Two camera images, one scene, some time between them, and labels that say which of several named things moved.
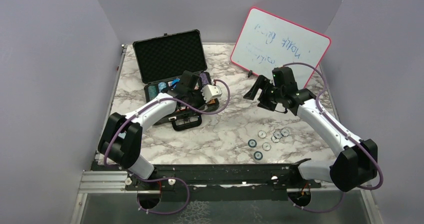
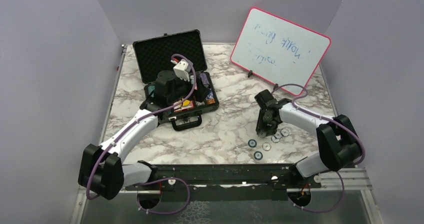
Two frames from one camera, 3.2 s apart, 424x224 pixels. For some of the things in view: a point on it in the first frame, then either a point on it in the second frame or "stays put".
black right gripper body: [271, 98] → [264, 124]
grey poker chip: [266, 146] stays put
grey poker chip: [262, 134] stays put
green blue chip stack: [152, 91] stays put
